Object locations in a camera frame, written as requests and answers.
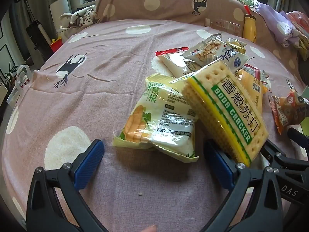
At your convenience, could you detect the white bean snack packet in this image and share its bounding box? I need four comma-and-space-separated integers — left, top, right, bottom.
183, 34, 226, 66

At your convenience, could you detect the brown polka dot pillow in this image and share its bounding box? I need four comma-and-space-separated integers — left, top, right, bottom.
95, 0, 263, 44

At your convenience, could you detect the black stick vacuum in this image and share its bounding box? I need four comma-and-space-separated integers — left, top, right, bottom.
14, 2, 53, 56

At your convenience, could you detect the white plastic bag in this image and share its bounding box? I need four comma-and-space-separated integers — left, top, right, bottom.
6, 64, 33, 104

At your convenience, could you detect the red silver snack packet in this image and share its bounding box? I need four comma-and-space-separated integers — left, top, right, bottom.
244, 64, 271, 92

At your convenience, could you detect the orange-yellow snack packet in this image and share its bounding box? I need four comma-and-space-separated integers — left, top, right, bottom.
235, 68, 269, 109

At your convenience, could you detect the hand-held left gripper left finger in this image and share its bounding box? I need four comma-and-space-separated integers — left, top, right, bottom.
26, 139, 105, 232

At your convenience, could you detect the pink polka dot bedsheet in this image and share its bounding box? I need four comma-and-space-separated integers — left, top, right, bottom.
0, 19, 309, 232

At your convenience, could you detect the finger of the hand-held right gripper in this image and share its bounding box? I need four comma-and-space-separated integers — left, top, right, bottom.
262, 144, 309, 174
288, 127, 309, 150

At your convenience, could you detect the striped white cloth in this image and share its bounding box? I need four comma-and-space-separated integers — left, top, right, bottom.
58, 5, 97, 33

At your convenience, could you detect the gold snack wrapper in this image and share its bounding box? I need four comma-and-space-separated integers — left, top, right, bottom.
227, 38, 247, 54

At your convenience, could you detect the green yellow corn snack packet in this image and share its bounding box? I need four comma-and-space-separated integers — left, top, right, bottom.
113, 73, 199, 163

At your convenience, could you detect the purple polka dot cloth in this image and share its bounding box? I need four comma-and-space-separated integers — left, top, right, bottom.
256, 2, 301, 47

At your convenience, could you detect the red bag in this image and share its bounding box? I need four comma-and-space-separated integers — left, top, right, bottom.
49, 37, 63, 52

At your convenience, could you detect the person's left hand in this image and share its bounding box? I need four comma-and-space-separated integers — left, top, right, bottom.
135, 224, 158, 232

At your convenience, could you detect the yellow bottle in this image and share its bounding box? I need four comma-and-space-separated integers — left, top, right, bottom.
243, 5, 257, 43

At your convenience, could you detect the clear plastic bottle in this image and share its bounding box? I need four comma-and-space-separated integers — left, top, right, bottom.
204, 18, 242, 33

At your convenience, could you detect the white blue snack packet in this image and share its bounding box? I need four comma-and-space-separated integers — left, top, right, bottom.
221, 45, 255, 74

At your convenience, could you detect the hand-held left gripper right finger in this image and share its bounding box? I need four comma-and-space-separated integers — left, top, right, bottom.
204, 140, 283, 232

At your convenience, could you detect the green potted plant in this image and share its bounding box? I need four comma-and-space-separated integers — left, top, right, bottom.
3, 61, 20, 87

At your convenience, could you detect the red-edged white snack packet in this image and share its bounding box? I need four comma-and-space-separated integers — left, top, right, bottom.
155, 48, 201, 79

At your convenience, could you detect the soda cracker packet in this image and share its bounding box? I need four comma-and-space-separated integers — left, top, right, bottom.
169, 59, 269, 168

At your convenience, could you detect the orange puffed snack packet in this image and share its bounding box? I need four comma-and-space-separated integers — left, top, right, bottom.
268, 88, 309, 135

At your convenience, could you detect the yellow printed cloth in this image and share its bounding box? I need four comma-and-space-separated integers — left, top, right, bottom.
298, 32, 309, 61

